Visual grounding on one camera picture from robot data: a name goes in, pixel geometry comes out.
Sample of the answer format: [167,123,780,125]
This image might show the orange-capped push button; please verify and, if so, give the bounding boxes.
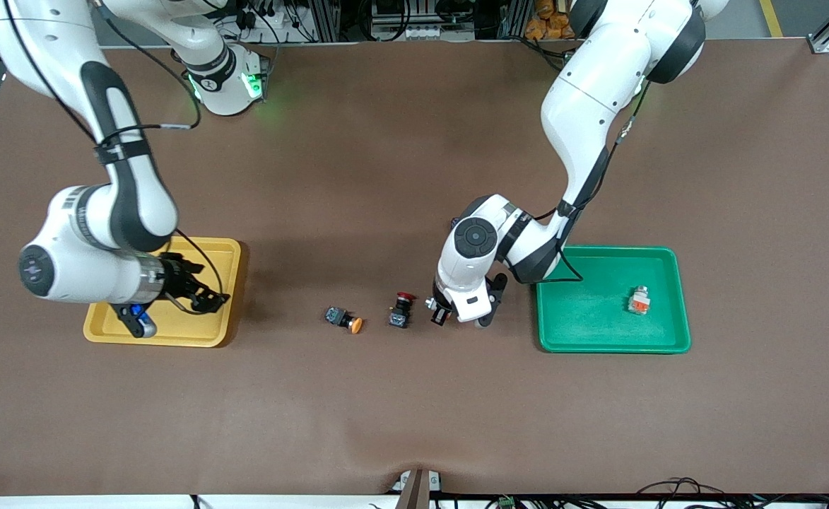
[324,306,363,334]

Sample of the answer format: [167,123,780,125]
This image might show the yellow plastic tray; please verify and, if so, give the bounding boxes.
[83,236,242,348]

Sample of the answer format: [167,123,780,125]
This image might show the brown table mat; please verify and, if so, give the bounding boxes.
[0,39,829,497]

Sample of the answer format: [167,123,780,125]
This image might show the green plastic tray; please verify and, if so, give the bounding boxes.
[534,245,692,354]

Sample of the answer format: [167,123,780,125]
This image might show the white power strip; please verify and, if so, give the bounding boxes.
[370,25,477,42]

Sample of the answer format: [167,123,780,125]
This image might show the pile of orange bags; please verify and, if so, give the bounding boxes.
[525,0,579,40]

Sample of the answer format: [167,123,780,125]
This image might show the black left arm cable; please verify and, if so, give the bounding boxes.
[527,74,652,285]

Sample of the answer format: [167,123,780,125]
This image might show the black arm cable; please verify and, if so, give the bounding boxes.
[527,74,652,285]
[4,0,233,306]

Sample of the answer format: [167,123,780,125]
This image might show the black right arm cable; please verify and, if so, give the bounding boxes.
[4,0,233,306]

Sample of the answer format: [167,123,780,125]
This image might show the metal table edge bracket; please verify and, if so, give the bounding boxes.
[393,469,442,509]

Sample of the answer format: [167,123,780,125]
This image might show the black cable bundle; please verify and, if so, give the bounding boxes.
[633,477,743,509]

